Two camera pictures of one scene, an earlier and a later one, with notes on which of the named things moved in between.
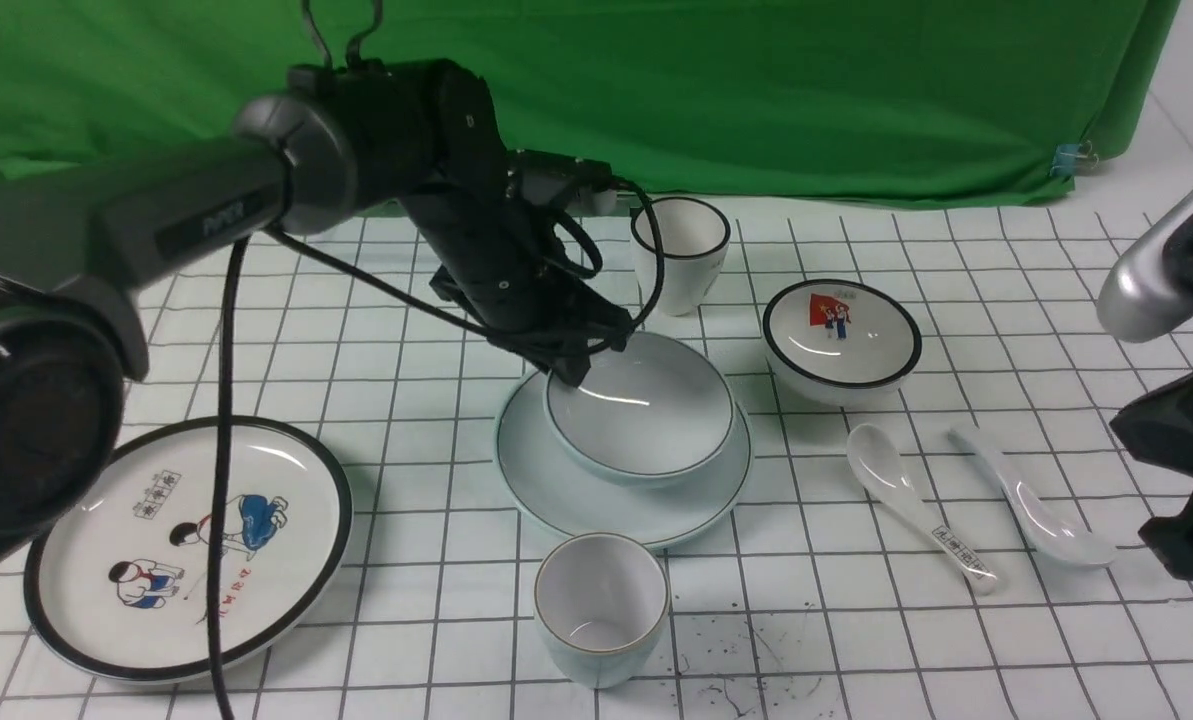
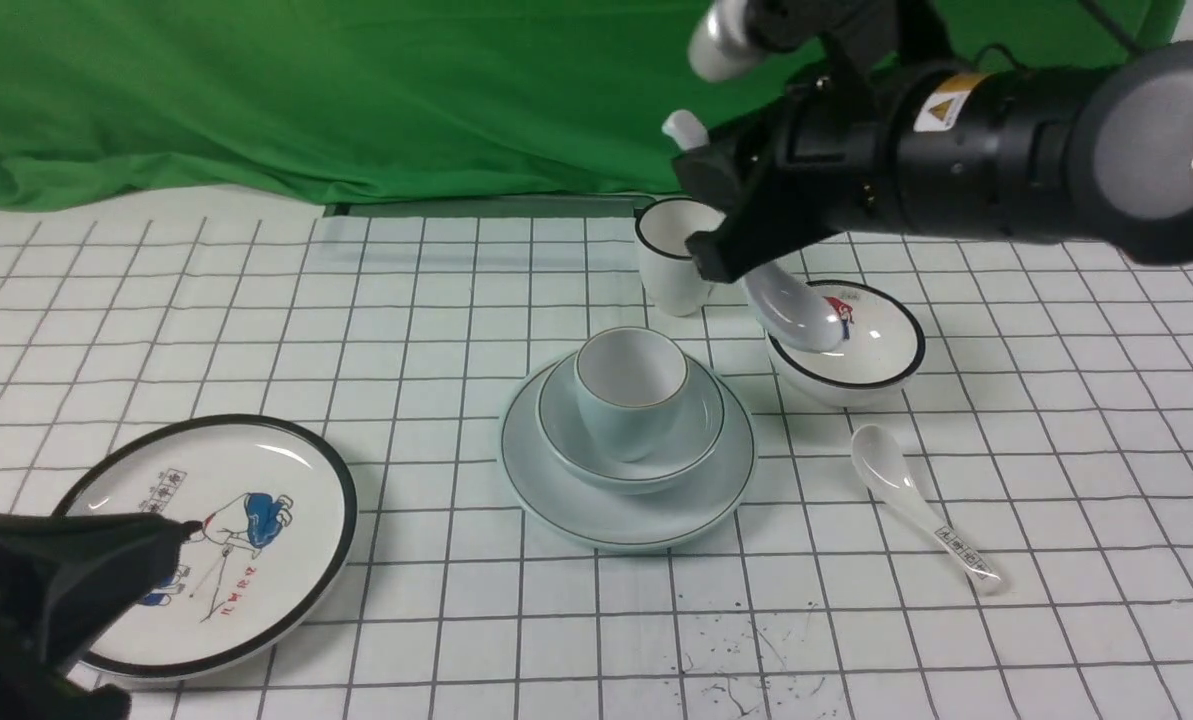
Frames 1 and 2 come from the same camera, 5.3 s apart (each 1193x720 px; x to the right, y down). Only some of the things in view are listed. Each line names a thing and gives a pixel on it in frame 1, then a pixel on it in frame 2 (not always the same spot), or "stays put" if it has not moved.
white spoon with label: (879, 455) stays put
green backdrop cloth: (950, 102) stays put
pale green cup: (600, 603) → (631, 382)
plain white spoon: (1048, 528) → (777, 291)
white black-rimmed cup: (695, 235) stays put
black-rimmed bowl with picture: (839, 343) stays put
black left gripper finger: (571, 369) → (62, 582)
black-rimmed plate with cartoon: (121, 586) stays put
